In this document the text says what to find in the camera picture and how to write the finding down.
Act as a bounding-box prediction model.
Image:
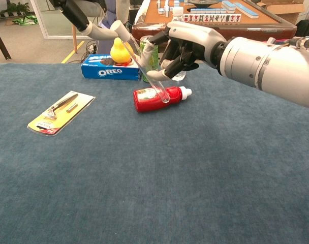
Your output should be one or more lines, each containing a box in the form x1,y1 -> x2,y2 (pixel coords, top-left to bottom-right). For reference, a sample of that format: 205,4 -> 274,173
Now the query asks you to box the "yellow apple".
110,37 -> 133,65

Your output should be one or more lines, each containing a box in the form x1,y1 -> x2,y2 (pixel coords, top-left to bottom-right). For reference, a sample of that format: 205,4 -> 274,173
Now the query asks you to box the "red ketchup squeeze bottle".
133,85 -> 193,113

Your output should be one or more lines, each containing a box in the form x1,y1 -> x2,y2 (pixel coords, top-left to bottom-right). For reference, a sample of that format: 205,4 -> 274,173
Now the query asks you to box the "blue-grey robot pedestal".
97,0 -> 121,54

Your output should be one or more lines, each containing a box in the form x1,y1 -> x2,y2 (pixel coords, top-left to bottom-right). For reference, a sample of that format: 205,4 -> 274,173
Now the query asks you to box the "green bag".
12,15 -> 40,26

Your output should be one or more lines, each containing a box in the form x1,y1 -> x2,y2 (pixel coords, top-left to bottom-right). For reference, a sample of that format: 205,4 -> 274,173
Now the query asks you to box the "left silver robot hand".
49,0 -> 120,41

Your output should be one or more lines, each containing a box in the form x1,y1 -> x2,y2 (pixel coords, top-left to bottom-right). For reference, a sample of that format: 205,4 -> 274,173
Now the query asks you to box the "row of face-showing mahjong tiles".
183,13 -> 242,23

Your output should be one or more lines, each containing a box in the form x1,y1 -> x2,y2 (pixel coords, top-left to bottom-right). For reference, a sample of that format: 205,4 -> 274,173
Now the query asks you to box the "row of blue-backed mahjong tiles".
190,8 -> 228,15

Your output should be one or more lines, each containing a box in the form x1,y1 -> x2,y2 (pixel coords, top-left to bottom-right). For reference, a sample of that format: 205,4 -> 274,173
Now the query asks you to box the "razor in yellow blister pack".
26,90 -> 97,137

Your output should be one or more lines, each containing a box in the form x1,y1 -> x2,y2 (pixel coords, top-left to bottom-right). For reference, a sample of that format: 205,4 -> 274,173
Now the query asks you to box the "black slanted table leg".
0,22 -> 12,61

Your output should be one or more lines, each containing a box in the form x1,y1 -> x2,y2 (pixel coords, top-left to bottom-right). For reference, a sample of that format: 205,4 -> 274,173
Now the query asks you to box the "brown mahjong table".
131,0 -> 298,50

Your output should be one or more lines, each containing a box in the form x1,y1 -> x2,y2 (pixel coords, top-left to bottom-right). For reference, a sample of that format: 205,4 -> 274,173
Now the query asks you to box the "blue Oreo cookie box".
80,53 -> 142,82

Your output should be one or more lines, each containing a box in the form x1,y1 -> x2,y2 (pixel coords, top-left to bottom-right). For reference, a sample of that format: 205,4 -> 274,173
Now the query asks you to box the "green soda can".
139,35 -> 161,83

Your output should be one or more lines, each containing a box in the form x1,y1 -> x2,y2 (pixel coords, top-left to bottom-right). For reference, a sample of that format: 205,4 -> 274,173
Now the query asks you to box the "wooden post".
72,24 -> 78,54

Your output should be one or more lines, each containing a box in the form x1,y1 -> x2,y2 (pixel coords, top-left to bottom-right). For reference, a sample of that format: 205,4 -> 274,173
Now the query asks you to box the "brown cardboard box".
260,0 -> 305,16

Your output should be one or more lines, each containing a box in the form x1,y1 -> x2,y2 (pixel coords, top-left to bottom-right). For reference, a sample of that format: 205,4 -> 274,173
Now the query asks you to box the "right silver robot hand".
141,21 -> 227,82

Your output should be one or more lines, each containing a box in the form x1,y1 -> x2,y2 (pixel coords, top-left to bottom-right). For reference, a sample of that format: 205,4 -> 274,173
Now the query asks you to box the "blue felt table cover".
0,63 -> 309,244

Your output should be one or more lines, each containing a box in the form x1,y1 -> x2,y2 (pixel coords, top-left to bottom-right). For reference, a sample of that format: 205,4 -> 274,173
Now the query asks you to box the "clear plastic tube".
121,32 -> 171,104

